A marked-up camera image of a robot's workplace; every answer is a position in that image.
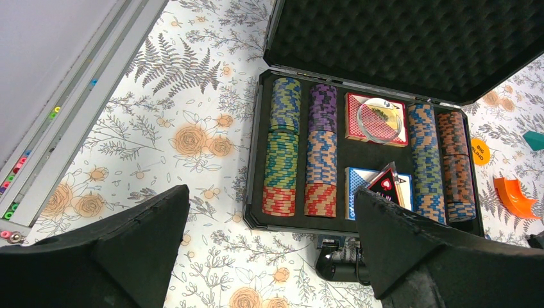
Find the orange curved block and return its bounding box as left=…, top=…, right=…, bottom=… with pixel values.
left=493, top=177, right=541, bottom=219

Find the green poker chip row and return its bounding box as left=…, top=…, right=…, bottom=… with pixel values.
left=262, top=77, right=302, bottom=217

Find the clear dealer button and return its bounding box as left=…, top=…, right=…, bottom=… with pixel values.
left=357, top=98, right=403, bottom=144

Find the teal triangular block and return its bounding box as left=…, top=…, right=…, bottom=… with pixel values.
left=522, top=131, right=544, bottom=151

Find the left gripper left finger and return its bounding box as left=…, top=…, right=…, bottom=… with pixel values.
left=1, top=185, right=190, bottom=307

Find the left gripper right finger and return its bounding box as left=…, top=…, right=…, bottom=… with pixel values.
left=355, top=188, right=543, bottom=307

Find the black triangular all-in button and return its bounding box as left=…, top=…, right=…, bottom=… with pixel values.
left=368, top=162, right=404, bottom=207

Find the orange black poker chip row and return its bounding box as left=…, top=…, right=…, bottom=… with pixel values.
left=438, top=112, right=477, bottom=223

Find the blue tan poker chip row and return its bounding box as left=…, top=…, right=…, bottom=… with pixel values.
left=407, top=104, right=446, bottom=224

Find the red playing card deck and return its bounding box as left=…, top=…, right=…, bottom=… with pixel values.
left=344, top=92, right=409, bottom=148

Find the blue playing card deck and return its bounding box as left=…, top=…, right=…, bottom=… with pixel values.
left=344, top=166, right=414, bottom=222

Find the orange big blind button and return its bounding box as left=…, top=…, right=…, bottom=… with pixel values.
left=471, top=138, right=491, bottom=166

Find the purple poker chip row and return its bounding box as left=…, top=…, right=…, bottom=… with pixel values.
left=304, top=84, right=337, bottom=218

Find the black poker chip case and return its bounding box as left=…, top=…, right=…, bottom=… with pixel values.
left=244, top=1, right=543, bottom=284

